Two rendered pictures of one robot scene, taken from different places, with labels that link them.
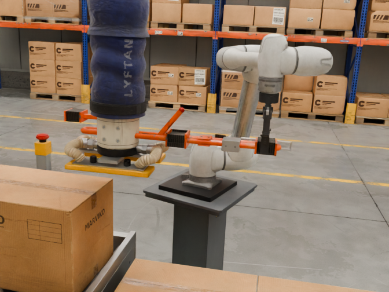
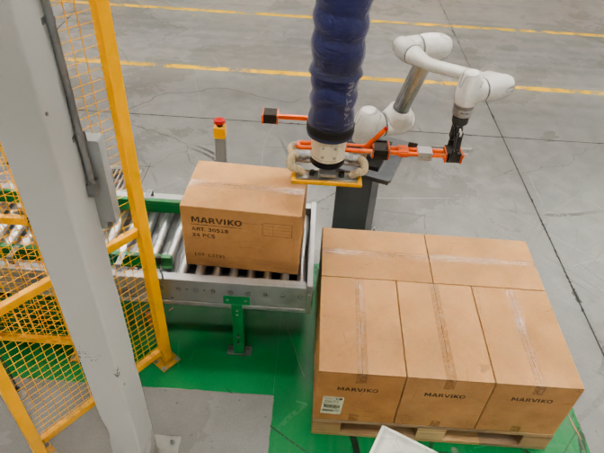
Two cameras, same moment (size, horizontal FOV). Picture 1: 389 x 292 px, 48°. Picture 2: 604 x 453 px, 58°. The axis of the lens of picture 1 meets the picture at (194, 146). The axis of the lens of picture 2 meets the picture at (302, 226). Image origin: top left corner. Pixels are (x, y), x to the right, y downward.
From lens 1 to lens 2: 133 cm
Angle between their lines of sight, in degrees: 27
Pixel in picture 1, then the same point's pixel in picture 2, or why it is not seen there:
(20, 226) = (255, 227)
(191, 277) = (375, 242)
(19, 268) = (253, 255)
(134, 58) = (352, 93)
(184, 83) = not seen: outside the picture
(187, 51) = not seen: outside the picture
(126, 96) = (345, 126)
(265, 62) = (465, 96)
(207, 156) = (372, 128)
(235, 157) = (396, 126)
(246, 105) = (414, 84)
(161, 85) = not seen: outside the picture
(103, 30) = (333, 77)
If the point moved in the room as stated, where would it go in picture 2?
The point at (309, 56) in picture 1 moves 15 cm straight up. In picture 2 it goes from (499, 88) to (509, 55)
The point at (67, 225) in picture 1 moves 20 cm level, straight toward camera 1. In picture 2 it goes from (297, 226) to (315, 252)
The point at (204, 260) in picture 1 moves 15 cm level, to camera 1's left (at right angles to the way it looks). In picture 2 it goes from (364, 213) to (342, 214)
